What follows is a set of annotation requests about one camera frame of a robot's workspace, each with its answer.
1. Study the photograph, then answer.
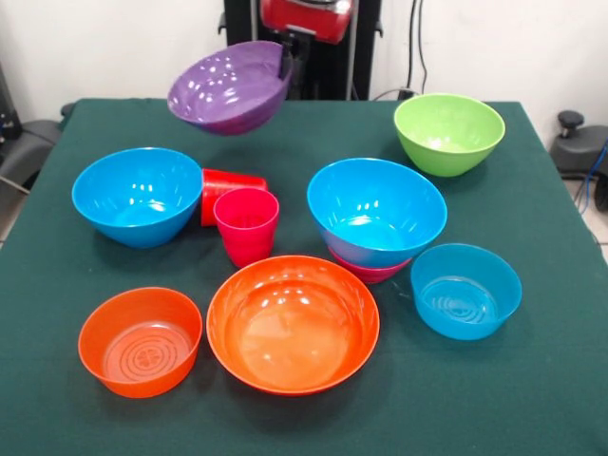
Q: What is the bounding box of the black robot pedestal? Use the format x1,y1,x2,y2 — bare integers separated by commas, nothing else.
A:
218,0,384,102

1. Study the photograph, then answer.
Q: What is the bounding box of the purple plastic bowl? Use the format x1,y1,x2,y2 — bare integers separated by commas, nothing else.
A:
166,40,294,138

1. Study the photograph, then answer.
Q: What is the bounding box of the small blue flat-bottomed bowl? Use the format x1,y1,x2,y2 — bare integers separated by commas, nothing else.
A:
409,242,523,342

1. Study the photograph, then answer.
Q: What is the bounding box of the red plastic cup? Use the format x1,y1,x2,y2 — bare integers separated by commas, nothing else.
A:
199,167,269,229

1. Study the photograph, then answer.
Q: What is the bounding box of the large blue plastic bowl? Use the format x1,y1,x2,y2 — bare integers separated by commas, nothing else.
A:
306,158,448,270
71,146,204,250

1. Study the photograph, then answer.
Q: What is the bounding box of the pink plastic bowl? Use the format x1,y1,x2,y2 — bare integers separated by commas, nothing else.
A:
328,246,414,285

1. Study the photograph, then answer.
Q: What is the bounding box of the green plastic bowl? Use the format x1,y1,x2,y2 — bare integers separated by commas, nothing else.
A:
392,92,506,179

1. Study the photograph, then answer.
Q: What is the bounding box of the dark green tablecloth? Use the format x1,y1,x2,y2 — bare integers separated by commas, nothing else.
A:
0,97,608,456

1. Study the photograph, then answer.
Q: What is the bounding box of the black stand base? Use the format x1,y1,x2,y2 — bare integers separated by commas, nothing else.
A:
0,118,63,184
550,109,608,180

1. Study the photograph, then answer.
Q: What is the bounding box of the large orange plastic bowl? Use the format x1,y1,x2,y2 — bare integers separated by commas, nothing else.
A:
205,255,381,397

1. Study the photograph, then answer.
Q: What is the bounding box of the black wall cable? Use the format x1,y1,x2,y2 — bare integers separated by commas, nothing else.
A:
372,0,429,102

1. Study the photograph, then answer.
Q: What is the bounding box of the pink plastic cup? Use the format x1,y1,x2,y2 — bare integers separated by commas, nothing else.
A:
212,187,281,270

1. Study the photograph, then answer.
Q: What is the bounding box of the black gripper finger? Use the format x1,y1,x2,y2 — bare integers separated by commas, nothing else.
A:
292,33,314,91
279,41,295,81

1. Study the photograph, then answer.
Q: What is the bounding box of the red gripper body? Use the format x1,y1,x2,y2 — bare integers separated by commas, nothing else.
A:
258,0,359,46

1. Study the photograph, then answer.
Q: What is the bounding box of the blue cable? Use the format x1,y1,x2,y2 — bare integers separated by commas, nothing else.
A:
576,142,608,211

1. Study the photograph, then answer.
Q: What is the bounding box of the small orange flat-bottomed bowl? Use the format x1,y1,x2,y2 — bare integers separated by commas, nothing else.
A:
77,286,204,399

